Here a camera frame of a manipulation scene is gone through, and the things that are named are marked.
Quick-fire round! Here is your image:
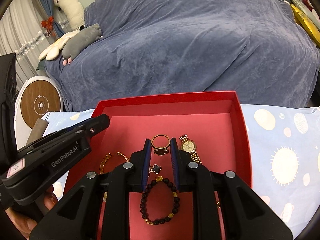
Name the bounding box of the white curtain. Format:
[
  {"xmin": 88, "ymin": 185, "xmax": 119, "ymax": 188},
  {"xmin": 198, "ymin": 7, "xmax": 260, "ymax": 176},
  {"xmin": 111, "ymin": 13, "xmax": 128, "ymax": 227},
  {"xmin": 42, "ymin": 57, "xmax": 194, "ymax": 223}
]
[{"xmin": 0, "ymin": 2, "xmax": 58, "ymax": 80}]

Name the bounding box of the white long plush toy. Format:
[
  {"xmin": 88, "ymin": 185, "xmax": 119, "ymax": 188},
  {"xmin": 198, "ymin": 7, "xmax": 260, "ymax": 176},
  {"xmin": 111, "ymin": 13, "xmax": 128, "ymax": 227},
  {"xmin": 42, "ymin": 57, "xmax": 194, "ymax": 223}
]
[{"xmin": 52, "ymin": 0, "xmax": 85, "ymax": 30}]

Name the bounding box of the blue-grey sofa blanket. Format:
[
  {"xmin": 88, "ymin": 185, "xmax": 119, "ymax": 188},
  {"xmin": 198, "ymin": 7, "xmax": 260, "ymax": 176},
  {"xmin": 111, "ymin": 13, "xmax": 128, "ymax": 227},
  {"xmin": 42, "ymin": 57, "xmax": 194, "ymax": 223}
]
[{"xmin": 44, "ymin": 0, "xmax": 318, "ymax": 110}]

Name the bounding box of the dark bead bracelet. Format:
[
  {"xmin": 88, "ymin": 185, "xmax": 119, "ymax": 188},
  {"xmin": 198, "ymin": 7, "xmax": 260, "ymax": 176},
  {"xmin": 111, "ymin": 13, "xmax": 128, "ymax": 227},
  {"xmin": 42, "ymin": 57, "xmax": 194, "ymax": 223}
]
[{"xmin": 140, "ymin": 176, "xmax": 181, "ymax": 226}]

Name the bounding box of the gold wristwatch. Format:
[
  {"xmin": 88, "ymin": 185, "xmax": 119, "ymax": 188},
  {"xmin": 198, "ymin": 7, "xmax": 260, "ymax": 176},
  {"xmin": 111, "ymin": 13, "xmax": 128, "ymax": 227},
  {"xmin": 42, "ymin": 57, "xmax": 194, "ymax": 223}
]
[{"xmin": 179, "ymin": 134, "xmax": 203, "ymax": 165}]

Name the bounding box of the person's left hand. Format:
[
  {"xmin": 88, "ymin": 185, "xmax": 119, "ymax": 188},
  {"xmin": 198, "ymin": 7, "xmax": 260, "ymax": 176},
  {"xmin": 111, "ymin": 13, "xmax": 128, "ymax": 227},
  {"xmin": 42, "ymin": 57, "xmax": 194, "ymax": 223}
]
[{"xmin": 4, "ymin": 191, "xmax": 59, "ymax": 234}]

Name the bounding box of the grey plush toy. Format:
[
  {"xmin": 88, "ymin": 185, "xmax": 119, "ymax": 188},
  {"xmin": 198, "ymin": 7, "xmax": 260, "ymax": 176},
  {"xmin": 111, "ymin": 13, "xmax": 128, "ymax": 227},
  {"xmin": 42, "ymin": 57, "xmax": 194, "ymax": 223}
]
[{"xmin": 61, "ymin": 24, "xmax": 103, "ymax": 65}]

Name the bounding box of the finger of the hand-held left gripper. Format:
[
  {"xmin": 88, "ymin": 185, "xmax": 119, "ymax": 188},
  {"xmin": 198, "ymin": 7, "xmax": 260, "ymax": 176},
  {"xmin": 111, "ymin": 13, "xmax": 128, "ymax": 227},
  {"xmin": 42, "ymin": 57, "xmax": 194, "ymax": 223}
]
[
  {"xmin": 17, "ymin": 119, "xmax": 110, "ymax": 160},
  {"xmin": 42, "ymin": 114, "xmax": 109, "ymax": 138}
]

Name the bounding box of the red ribbon bow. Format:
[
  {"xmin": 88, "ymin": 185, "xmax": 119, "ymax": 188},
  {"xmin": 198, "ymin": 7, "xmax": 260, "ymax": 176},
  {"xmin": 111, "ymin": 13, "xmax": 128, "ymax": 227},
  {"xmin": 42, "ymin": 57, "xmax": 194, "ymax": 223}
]
[{"xmin": 41, "ymin": 16, "xmax": 55, "ymax": 37}]

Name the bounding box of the red cardboard box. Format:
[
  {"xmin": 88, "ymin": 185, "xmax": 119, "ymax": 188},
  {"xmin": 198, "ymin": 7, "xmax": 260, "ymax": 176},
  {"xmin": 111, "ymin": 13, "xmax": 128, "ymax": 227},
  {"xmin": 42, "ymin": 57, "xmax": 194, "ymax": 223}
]
[{"xmin": 64, "ymin": 91, "xmax": 254, "ymax": 240}]

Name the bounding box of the gold black clover bracelet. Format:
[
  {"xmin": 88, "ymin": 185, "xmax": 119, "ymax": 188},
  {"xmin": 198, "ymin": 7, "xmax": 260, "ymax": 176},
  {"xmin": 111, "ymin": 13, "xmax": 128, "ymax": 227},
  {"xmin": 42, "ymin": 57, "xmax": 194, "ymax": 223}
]
[{"xmin": 149, "ymin": 164, "xmax": 162, "ymax": 178}]

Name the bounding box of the cream flower cushion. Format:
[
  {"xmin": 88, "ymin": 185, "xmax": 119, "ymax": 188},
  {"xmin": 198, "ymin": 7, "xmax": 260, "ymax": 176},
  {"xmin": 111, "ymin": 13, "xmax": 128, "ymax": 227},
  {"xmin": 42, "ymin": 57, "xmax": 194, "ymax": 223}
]
[{"xmin": 38, "ymin": 30, "xmax": 82, "ymax": 61}]

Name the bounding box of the gold bangle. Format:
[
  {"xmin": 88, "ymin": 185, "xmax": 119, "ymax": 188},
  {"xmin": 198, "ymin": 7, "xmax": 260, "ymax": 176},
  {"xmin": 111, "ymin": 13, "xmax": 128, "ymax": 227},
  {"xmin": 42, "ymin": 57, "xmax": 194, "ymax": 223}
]
[{"xmin": 99, "ymin": 151, "xmax": 130, "ymax": 175}]

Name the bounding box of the blue planet print tablecloth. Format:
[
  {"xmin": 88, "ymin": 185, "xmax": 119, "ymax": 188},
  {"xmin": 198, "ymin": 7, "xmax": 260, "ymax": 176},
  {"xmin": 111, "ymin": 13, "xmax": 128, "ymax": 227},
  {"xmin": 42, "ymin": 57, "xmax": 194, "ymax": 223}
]
[{"xmin": 41, "ymin": 104, "xmax": 320, "ymax": 239}]

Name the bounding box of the gold cushion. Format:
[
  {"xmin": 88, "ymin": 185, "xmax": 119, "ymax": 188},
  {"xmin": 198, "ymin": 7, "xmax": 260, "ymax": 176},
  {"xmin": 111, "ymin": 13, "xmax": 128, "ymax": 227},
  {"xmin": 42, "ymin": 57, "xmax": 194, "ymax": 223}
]
[{"xmin": 290, "ymin": 4, "xmax": 320, "ymax": 48}]

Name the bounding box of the white machine with wooden disc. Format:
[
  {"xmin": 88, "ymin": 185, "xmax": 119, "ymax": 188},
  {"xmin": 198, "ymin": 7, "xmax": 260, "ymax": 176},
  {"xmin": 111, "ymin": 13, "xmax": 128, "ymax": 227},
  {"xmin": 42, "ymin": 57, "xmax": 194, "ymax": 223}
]
[{"xmin": 14, "ymin": 76, "xmax": 63, "ymax": 145}]

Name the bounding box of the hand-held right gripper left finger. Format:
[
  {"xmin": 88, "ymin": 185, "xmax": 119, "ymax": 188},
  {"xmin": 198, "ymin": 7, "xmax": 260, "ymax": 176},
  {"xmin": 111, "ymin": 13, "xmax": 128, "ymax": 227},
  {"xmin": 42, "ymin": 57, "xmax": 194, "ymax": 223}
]
[{"xmin": 29, "ymin": 138, "xmax": 152, "ymax": 240}]

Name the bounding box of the gold ring with dark stone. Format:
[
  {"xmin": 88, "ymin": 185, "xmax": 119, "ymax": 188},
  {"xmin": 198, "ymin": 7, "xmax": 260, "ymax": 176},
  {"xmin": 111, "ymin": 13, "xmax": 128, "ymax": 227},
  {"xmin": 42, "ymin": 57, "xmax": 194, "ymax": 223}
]
[{"xmin": 151, "ymin": 134, "xmax": 171, "ymax": 156}]

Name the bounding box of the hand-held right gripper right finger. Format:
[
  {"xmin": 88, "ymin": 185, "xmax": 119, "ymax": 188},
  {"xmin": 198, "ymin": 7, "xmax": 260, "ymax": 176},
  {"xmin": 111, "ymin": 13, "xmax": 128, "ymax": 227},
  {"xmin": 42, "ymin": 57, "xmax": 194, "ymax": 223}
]
[{"xmin": 170, "ymin": 137, "xmax": 294, "ymax": 240}]

